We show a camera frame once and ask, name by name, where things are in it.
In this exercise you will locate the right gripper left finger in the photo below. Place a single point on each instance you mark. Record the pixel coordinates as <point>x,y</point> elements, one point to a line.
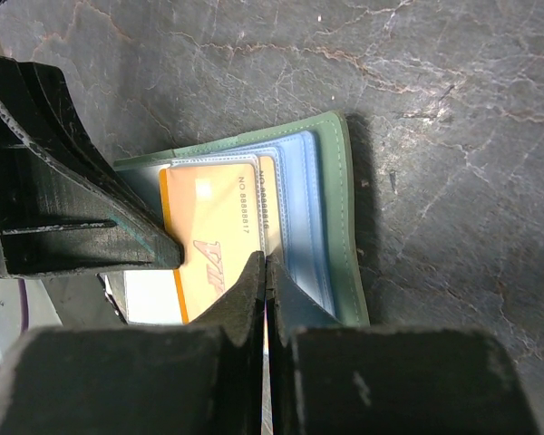
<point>204,377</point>

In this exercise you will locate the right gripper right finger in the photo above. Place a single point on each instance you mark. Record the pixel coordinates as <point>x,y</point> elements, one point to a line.
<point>329,378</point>

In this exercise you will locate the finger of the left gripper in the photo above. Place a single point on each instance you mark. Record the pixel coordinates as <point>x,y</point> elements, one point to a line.
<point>63,209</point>

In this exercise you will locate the green card holder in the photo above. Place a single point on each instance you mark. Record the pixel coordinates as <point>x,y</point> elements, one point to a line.
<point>337,195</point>

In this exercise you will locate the orange credit card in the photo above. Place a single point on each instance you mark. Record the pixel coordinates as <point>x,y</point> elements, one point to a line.
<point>212,210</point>
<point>270,207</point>

